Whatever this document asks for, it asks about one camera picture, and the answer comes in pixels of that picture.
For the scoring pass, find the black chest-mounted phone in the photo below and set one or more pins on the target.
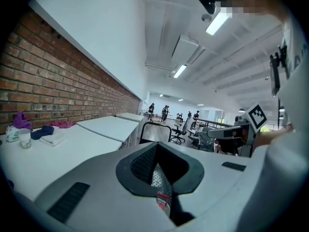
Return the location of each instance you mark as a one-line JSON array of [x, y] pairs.
[[274, 76]]

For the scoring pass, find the purple cloth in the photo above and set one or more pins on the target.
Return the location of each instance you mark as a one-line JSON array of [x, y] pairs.
[[20, 121]]

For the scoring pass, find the navy cloth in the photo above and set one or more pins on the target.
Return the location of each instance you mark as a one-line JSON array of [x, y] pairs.
[[42, 132]]

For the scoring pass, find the white tissue pack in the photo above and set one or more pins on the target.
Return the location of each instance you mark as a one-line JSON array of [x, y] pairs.
[[12, 135]]

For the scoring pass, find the black head-mounted camera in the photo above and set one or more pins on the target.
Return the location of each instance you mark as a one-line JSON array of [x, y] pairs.
[[207, 1]]

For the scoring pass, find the white table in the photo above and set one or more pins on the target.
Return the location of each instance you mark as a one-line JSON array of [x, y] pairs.
[[130, 116], [106, 127], [72, 158]]

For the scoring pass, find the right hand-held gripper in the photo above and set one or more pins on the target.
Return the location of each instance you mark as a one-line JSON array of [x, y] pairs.
[[256, 118]]

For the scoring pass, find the plastic-wrapped office chair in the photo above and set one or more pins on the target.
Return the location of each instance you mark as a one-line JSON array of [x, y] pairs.
[[205, 138]]

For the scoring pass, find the pink cloth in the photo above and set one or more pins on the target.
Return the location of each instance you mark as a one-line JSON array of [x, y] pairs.
[[62, 124]]

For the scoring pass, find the round smoke detector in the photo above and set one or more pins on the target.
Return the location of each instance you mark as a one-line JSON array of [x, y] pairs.
[[206, 18]]

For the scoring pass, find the black platform trolley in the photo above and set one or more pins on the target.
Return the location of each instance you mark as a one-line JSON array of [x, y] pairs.
[[160, 178]]

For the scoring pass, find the person's white shirt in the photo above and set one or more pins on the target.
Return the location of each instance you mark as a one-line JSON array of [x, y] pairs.
[[297, 57]]

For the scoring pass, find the black metal railing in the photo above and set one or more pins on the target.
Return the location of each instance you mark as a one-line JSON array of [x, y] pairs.
[[217, 122]]

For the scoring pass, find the white folded towel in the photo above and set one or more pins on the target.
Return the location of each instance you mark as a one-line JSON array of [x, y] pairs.
[[54, 139]]

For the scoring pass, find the white ceiling air conditioner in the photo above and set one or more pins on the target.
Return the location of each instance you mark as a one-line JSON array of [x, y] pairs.
[[184, 47]]

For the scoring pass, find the person's right forearm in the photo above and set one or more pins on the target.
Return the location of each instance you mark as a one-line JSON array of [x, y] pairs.
[[270, 136]]

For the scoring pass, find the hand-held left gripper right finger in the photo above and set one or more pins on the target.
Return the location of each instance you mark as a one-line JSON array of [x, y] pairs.
[[212, 178]]

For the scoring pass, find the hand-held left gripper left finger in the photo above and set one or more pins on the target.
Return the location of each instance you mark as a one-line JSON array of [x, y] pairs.
[[96, 178]]

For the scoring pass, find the black office chair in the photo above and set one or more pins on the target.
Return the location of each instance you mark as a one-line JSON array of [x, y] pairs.
[[182, 128]]

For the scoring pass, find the wooden trolley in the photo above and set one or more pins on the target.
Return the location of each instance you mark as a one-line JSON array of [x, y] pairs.
[[156, 118]]

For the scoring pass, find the long ceiling light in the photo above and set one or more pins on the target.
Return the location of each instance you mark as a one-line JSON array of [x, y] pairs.
[[180, 71], [216, 23]]

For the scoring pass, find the clear plastic cup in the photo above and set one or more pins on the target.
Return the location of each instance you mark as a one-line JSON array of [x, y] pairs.
[[24, 139]]

